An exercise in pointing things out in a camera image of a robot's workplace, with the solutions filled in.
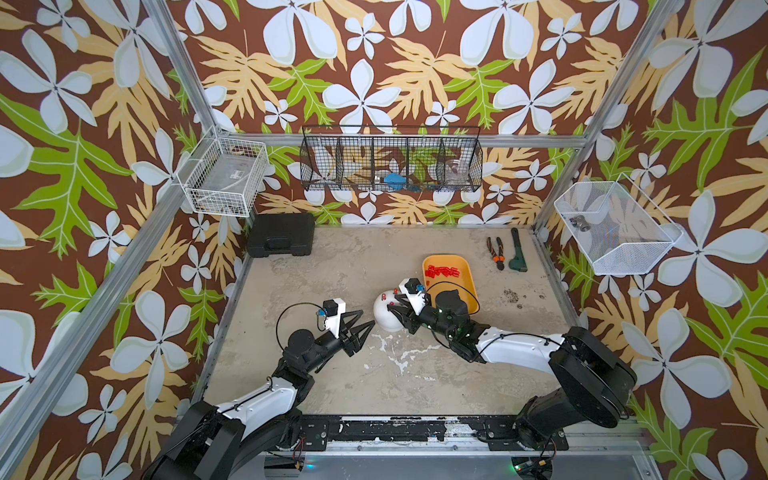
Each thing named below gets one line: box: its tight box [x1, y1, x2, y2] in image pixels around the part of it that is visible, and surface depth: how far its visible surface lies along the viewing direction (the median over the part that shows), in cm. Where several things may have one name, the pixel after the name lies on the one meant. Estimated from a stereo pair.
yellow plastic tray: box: [422, 254, 480, 314], surface depth 106 cm
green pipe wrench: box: [509, 227, 528, 272], surface depth 113 cm
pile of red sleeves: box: [425, 265, 461, 278], surface depth 107 cm
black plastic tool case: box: [247, 213, 315, 257], surface depth 119 cm
